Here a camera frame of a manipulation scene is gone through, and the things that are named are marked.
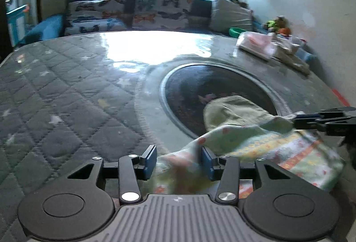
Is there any small butterfly print cushion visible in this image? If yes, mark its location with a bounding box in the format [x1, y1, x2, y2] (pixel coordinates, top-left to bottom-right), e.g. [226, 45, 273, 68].
[65, 17, 132, 36]
[67, 0, 129, 20]

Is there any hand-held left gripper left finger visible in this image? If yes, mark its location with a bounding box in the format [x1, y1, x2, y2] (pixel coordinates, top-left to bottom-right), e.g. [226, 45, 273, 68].
[67, 144, 158, 205]

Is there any teddy bear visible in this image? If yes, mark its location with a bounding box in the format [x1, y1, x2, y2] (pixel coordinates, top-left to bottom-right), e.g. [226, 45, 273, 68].
[262, 16, 287, 31]

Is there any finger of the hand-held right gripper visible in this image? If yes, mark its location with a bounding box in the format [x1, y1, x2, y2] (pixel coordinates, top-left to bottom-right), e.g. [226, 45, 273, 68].
[303, 107, 356, 120]
[293, 118, 356, 136]

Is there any teal railing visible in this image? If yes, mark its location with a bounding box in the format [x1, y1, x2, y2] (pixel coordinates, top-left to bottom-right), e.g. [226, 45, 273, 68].
[6, 5, 30, 46]

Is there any pink tissue packet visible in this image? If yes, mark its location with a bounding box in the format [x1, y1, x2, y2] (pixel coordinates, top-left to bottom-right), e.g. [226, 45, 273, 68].
[236, 31, 279, 61]

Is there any round black induction hob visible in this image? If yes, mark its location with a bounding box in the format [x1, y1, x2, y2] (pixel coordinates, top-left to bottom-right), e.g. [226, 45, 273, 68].
[158, 63, 279, 140]

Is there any cream garment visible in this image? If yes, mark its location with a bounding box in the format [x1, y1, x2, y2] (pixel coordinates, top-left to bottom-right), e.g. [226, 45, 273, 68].
[274, 35, 311, 75]

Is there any green patterned garment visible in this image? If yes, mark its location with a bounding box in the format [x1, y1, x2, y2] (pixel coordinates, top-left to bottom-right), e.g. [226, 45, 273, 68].
[152, 94, 346, 201]

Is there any blue ottoman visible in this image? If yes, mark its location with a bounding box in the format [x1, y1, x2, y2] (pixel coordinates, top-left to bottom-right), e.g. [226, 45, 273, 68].
[24, 14, 65, 43]

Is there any blue sofa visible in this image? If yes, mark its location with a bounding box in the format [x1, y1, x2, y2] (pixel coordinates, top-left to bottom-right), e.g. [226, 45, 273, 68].
[65, 0, 260, 37]

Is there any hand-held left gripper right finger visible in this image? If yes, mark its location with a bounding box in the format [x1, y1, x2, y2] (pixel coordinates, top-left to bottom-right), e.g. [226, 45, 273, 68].
[202, 146, 290, 205]

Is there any grey pillow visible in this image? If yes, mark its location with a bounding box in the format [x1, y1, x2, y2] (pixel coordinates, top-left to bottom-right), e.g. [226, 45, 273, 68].
[209, 0, 254, 34]

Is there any red plastic stool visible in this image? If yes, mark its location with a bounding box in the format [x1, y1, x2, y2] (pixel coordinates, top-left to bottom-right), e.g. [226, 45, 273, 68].
[330, 88, 351, 106]

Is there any green bowl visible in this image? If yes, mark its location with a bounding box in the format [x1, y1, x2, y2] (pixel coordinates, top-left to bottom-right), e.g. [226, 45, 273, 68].
[229, 27, 247, 38]

